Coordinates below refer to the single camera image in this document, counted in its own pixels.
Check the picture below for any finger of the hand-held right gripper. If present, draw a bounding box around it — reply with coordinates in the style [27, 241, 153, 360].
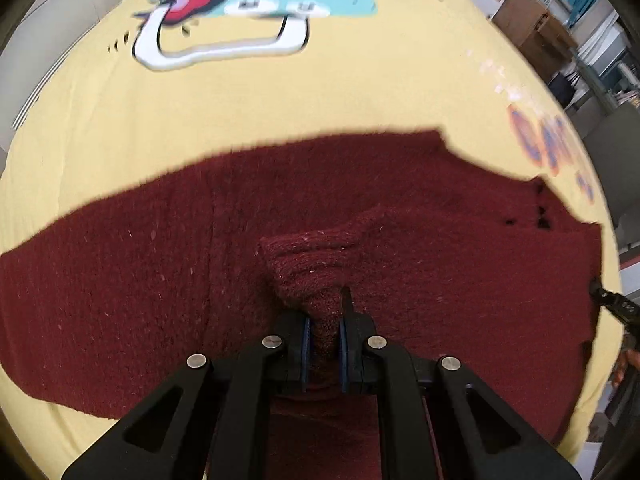
[589, 277, 640, 332]

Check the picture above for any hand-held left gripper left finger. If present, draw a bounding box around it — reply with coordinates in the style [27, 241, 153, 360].
[61, 310, 313, 480]

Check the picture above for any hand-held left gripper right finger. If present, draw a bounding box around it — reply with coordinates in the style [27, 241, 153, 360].
[338, 286, 581, 480]

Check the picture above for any maroon knitted sweater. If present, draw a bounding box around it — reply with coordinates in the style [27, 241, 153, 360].
[0, 130, 608, 480]

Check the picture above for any yellow printed blanket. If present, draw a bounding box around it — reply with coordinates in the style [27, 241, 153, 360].
[0, 0, 623, 466]

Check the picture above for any brown wooden cabinet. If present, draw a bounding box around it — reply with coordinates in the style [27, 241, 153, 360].
[492, 0, 578, 82]

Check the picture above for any white panelled door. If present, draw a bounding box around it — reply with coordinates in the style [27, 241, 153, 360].
[0, 0, 151, 153]

